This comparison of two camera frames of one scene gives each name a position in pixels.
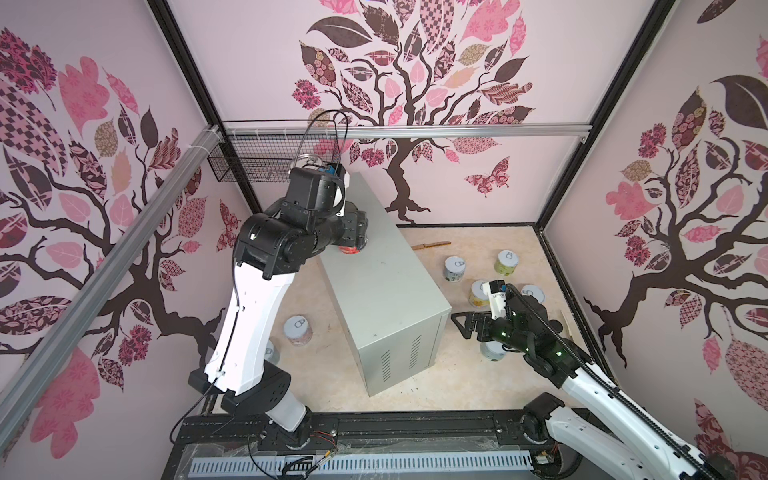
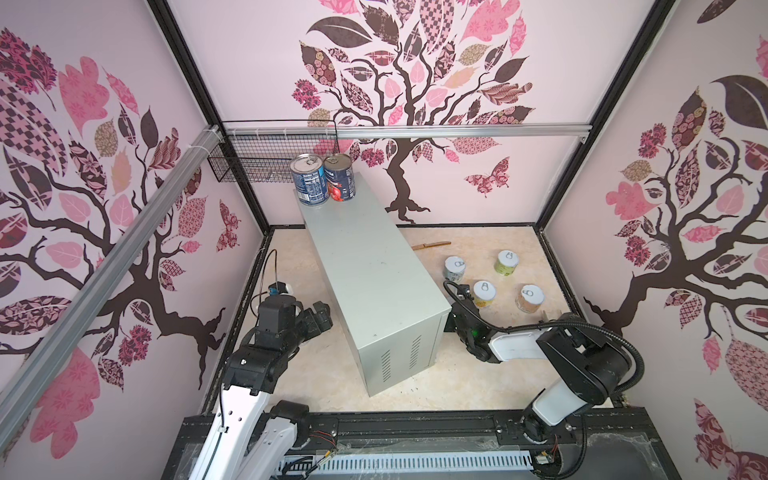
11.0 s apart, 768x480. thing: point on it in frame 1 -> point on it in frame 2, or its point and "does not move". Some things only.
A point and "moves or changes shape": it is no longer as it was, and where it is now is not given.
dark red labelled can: (349, 250) moves or changes shape
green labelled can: (506, 262) does not move
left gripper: (352, 233) -> (322, 313)
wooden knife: (428, 245) does not move
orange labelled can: (533, 290) does not move
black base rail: (451, 433) does not move
